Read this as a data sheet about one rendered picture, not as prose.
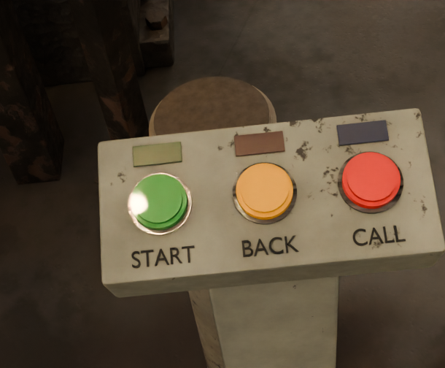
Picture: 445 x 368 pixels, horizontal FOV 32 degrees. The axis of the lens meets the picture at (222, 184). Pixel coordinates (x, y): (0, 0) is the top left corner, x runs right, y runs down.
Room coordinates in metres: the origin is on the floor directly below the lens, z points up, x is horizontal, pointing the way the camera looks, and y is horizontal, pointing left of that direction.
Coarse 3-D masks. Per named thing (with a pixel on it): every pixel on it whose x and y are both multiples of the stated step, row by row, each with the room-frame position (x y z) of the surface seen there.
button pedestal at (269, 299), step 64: (256, 128) 0.39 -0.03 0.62; (320, 128) 0.38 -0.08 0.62; (128, 192) 0.36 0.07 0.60; (192, 192) 0.35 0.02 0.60; (320, 192) 0.33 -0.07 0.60; (128, 256) 0.31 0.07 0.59; (192, 256) 0.30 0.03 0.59; (256, 256) 0.30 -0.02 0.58; (320, 256) 0.29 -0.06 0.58; (384, 256) 0.28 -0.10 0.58; (256, 320) 0.30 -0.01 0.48; (320, 320) 0.30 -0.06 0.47
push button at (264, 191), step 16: (240, 176) 0.35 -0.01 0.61; (256, 176) 0.34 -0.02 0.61; (272, 176) 0.34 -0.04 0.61; (288, 176) 0.34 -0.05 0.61; (240, 192) 0.34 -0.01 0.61; (256, 192) 0.33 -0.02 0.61; (272, 192) 0.33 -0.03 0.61; (288, 192) 0.33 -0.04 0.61; (256, 208) 0.32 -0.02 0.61; (272, 208) 0.32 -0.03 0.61
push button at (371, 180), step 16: (352, 160) 0.35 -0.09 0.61; (368, 160) 0.34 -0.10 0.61; (384, 160) 0.34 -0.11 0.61; (352, 176) 0.33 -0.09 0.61; (368, 176) 0.33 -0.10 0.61; (384, 176) 0.33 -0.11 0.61; (352, 192) 0.32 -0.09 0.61; (368, 192) 0.32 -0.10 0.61; (384, 192) 0.32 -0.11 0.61; (368, 208) 0.31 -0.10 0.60
